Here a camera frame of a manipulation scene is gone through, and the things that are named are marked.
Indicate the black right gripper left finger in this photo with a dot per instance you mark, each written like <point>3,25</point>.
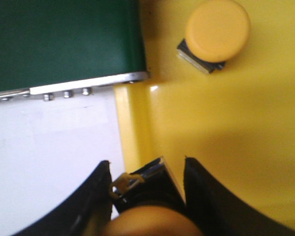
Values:
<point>84,213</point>

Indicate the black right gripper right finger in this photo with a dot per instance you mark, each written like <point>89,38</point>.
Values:
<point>218,212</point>

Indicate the yellow mushroom push button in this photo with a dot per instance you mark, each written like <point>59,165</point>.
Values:
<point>216,31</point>

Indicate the yellow plastic tray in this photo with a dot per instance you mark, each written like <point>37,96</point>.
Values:
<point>238,122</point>

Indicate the green conveyor belt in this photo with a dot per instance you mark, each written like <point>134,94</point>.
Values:
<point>46,42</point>

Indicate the aluminium conveyor frame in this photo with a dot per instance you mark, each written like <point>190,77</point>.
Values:
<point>69,89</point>

